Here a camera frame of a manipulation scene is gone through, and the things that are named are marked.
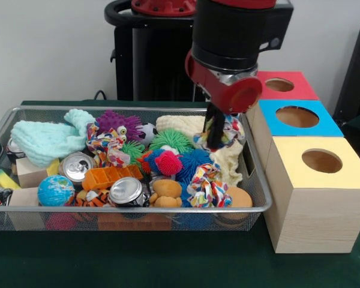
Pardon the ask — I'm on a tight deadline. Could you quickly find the silver mesh bin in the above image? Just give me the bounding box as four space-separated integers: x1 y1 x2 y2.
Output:
0 105 273 232

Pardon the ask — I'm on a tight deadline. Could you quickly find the blue globe ball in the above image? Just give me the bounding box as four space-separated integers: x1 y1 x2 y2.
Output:
37 175 76 207

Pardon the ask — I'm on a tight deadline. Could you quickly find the cream cloth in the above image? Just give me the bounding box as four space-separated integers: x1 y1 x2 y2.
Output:
155 115 244 187

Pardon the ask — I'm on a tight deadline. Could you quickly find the orange plastic crate toy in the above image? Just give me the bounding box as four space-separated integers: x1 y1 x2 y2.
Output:
82 164 144 191

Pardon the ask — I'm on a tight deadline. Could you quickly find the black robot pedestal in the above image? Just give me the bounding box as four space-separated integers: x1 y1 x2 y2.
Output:
104 0 211 102

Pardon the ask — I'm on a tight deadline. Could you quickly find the colourful knotted rope toy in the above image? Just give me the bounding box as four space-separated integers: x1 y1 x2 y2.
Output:
193 113 247 151
86 122 130 169
186 163 233 208

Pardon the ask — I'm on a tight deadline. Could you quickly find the mint green cloth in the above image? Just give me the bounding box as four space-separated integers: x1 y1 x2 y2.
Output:
10 108 96 168

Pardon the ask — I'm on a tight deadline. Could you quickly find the orange plush toy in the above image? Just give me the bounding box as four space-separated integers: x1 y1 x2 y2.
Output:
149 179 183 208

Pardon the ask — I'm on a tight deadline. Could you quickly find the pink spiky ball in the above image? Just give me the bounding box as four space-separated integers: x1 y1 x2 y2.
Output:
154 151 184 176

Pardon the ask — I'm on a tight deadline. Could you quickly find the wooden box with three holes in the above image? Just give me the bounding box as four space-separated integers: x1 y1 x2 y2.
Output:
239 70 360 254

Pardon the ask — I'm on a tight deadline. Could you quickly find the silver drink can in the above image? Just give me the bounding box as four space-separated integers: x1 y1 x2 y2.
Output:
109 176 145 208
59 152 96 184

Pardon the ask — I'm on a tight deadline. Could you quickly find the purple spiky ball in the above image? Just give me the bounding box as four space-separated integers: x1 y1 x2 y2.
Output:
95 109 143 142

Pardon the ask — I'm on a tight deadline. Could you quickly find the blue spiky ball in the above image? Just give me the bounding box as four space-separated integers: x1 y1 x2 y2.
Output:
176 149 218 184

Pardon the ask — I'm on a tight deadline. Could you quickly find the small soccer ball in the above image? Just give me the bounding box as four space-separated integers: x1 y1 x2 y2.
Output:
136 122 158 146

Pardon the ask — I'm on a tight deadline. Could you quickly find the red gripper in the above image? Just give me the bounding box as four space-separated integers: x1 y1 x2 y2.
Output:
185 52 263 151

